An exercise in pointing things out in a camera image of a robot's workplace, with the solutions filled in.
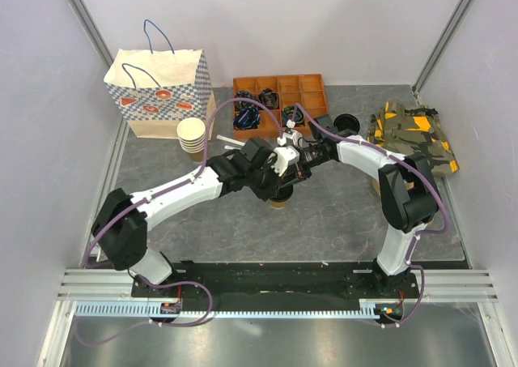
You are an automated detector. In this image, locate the dark rolled tie left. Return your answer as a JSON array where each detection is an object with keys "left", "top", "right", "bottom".
[{"left": 235, "top": 90, "right": 255, "bottom": 111}]

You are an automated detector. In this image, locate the orange wooden compartment tray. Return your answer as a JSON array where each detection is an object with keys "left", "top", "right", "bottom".
[{"left": 232, "top": 74, "right": 329, "bottom": 140}]

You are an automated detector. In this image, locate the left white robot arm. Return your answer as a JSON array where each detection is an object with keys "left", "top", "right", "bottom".
[{"left": 91, "top": 138, "right": 299, "bottom": 297}]

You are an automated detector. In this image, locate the stack of paper cups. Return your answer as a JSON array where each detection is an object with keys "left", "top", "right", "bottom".
[{"left": 176, "top": 117, "right": 206, "bottom": 163}]

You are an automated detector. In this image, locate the camouflage fabric bag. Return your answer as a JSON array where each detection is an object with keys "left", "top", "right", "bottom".
[{"left": 367, "top": 101, "right": 460, "bottom": 177}]

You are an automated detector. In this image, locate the black coffee cup lid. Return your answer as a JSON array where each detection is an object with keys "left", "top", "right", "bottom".
[{"left": 272, "top": 186, "right": 294, "bottom": 202}]

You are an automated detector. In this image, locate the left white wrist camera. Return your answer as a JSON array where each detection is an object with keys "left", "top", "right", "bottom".
[{"left": 271, "top": 145, "right": 300, "bottom": 177}]

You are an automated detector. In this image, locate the wrapped paper straw upper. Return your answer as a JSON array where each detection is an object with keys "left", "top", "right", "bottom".
[{"left": 216, "top": 134, "right": 244, "bottom": 150}]

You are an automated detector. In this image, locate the green yellow rolled tie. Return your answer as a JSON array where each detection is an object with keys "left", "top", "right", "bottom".
[{"left": 281, "top": 105, "right": 305, "bottom": 127}]

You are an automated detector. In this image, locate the brown dark rolled tie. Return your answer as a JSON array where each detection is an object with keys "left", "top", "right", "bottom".
[{"left": 258, "top": 88, "right": 279, "bottom": 109}]

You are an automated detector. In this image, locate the stack of black lids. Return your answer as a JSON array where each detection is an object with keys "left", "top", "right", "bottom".
[{"left": 333, "top": 113, "right": 360, "bottom": 134}]

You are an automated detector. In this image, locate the checkered paper takeout bag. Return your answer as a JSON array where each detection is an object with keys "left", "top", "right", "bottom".
[{"left": 104, "top": 42, "right": 216, "bottom": 139}]

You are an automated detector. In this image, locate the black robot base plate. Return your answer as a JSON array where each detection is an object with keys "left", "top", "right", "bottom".
[{"left": 131, "top": 259, "right": 422, "bottom": 303}]

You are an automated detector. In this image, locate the grey slotted cable duct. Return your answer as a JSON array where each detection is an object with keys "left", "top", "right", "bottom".
[{"left": 75, "top": 301, "right": 381, "bottom": 319}]

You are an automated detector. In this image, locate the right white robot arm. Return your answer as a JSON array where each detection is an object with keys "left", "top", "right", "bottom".
[{"left": 284, "top": 114, "right": 444, "bottom": 297}]

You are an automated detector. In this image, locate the single paper coffee cup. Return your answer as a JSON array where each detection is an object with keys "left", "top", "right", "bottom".
[{"left": 269, "top": 198, "right": 289, "bottom": 209}]

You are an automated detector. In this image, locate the blue striped rolled tie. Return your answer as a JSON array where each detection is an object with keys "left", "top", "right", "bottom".
[{"left": 233, "top": 106, "right": 261, "bottom": 130}]

